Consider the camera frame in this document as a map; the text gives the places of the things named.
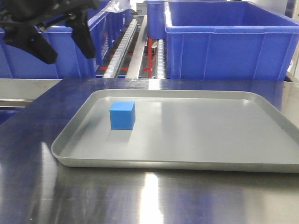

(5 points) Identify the clear plastic sheet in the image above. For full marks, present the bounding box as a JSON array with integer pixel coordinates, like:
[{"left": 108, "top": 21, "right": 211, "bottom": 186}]
[{"left": 103, "top": 0, "right": 131, "bottom": 13}]

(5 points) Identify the steel shelf front rail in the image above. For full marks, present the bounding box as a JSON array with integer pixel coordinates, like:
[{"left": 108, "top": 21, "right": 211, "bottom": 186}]
[{"left": 0, "top": 78, "right": 60, "bottom": 108}]

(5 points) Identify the white roller track right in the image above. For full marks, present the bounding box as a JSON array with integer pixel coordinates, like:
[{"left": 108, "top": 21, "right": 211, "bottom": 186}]
[{"left": 156, "top": 39, "right": 166, "bottom": 79}]

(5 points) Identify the blue foam cube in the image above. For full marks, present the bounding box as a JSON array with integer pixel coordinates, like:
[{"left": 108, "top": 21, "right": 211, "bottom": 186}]
[{"left": 109, "top": 101, "right": 135, "bottom": 130}]

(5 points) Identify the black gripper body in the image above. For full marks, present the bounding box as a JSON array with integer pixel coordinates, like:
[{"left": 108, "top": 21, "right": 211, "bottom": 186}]
[{"left": 0, "top": 0, "right": 99, "bottom": 28}]

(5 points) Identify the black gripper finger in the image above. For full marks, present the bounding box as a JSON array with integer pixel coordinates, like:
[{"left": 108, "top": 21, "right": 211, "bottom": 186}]
[
  {"left": 3, "top": 26, "right": 58, "bottom": 64},
  {"left": 65, "top": 10, "right": 96, "bottom": 59}
]

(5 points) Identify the large blue bin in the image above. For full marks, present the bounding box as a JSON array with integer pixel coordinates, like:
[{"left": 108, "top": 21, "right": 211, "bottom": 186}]
[
  {"left": 164, "top": 1, "right": 299, "bottom": 80},
  {"left": 0, "top": 9, "right": 110, "bottom": 79}
]

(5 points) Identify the large blue bin right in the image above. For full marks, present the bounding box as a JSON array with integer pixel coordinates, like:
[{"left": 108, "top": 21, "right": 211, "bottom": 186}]
[{"left": 164, "top": 1, "right": 299, "bottom": 80}]

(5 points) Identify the grey metal tray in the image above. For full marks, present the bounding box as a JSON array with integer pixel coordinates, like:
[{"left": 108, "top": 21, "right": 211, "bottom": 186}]
[{"left": 51, "top": 89, "right": 299, "bottom": 173}]

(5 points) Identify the large blue bin left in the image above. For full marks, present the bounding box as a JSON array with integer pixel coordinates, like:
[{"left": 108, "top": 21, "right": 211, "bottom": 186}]
[{"left": 0, "top": 9, "right": 110, "bottom": 79}]

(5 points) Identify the white roller conveyor track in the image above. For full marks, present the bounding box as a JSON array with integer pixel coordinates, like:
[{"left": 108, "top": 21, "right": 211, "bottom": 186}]
[{"left": 103, "top": 19, "right": 138, "bottom": 78}]

